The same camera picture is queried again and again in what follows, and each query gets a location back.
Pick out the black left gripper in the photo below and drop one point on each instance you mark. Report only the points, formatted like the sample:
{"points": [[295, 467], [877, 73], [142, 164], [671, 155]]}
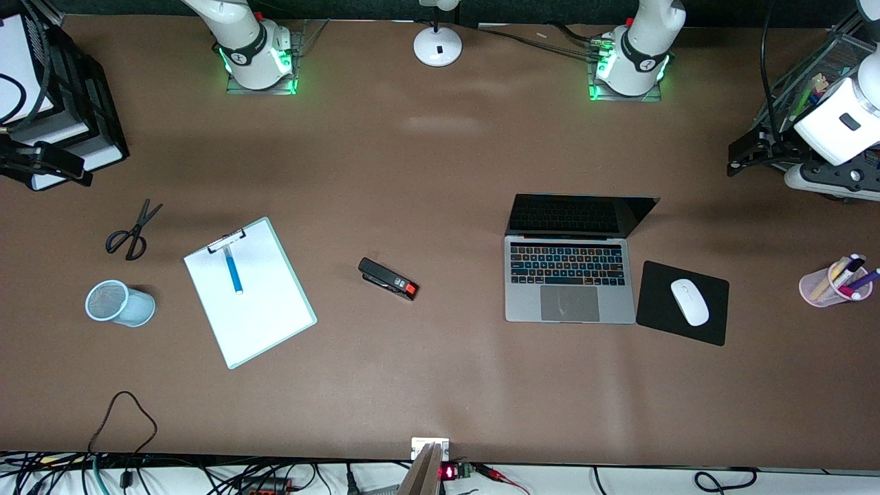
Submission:
{"points": [[775, 146]]}

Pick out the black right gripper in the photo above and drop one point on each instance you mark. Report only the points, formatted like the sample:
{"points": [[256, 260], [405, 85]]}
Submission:
{"points": [[20, 159]]}

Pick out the silver laptop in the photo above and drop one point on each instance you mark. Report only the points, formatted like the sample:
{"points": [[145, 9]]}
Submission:
{"points": [[570, 302]]}

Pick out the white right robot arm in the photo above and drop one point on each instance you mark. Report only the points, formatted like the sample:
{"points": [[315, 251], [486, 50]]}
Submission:
{"points": [[254, 55]]}

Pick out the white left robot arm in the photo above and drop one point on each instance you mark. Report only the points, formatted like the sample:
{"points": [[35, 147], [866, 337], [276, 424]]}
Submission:
{"points": [[639, 55]]}

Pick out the green marker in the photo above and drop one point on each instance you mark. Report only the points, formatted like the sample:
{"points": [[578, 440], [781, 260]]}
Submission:
{"points": [[803, 102]]}

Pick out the white marker blue cap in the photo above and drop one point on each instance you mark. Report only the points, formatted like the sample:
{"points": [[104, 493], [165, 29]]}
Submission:
{"points": [[818, 100]]}

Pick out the white marker black cap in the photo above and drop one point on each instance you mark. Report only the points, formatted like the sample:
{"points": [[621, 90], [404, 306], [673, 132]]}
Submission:
{"points": [[852, 267]]}

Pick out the purple marker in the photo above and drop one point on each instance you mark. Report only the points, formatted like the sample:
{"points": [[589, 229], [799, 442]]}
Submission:
{"points": [[867, 278]]}

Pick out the pink marker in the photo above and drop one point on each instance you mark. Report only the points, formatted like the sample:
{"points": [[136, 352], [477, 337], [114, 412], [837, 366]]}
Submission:
{"points": [[849, 293]]}

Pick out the black stacked letter tray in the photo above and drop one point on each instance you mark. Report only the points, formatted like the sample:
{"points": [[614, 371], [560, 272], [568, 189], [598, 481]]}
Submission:
{"points": [[96, 117]]}

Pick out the black scissors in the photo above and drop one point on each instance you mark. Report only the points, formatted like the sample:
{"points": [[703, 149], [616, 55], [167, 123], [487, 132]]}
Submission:
{"points": [[142, 221]]}

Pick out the small wooden piece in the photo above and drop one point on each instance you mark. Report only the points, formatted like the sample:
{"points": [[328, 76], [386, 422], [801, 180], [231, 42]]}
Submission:
{"points": [[821, 84]]}

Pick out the white paper stack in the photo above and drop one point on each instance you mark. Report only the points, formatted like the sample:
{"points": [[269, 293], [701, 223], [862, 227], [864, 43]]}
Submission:
{"points": [[24, 48]]}

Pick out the black mesh desk organizer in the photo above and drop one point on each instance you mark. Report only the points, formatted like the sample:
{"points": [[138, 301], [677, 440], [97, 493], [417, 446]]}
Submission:
{"points": [[835, 58]]}

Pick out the yellow pen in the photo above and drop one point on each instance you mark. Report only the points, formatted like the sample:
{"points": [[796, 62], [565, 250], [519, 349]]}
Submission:
{"points": [[828, 278]]}

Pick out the pink pen cup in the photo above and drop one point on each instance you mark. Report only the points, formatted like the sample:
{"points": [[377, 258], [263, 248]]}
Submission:
{"points": [[818, 285]]}

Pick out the light blue mesh cup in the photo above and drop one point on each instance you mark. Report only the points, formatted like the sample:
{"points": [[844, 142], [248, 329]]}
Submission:
{"points": [[134, 308]]}

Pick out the white computer mouse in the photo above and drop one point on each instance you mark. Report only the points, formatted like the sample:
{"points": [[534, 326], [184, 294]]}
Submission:
{"points": [[689, 302]]}

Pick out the black mouse pad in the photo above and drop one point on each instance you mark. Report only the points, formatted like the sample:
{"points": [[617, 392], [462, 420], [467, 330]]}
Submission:
{"points": [[660, 309]]}

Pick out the teal clipboard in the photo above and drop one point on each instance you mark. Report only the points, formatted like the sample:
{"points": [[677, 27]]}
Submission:
{"points": [[230, 240]]}

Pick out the white paper sheet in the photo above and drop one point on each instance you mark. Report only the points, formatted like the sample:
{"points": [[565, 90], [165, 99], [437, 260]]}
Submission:
{"points": [[261, 316]]}

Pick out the white round lamp base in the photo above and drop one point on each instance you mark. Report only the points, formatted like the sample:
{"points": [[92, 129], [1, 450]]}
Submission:
{"points": [[438, 48]]}

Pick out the black stapler red tip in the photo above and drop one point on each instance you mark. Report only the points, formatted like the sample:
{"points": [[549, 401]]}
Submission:
{"points": [[385, 276]]}

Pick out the black orange power strip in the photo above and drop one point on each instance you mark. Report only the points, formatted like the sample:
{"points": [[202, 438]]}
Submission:
{"points": [[265, 487]]}

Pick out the red clip lead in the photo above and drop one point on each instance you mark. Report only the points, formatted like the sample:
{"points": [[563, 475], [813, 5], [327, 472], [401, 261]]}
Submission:
{"points": [[491, 471]]}

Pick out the red digit display board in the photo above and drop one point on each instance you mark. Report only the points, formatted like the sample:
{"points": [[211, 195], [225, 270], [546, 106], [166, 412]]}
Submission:
{"points": [[448, 472]]}

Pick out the white mounting plate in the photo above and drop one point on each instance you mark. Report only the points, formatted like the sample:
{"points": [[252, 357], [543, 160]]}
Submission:
{"points": [[416, 448]]}

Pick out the grey camera post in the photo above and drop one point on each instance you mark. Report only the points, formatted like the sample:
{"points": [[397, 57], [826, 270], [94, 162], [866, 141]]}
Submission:
{"points": [[423, 478]]}

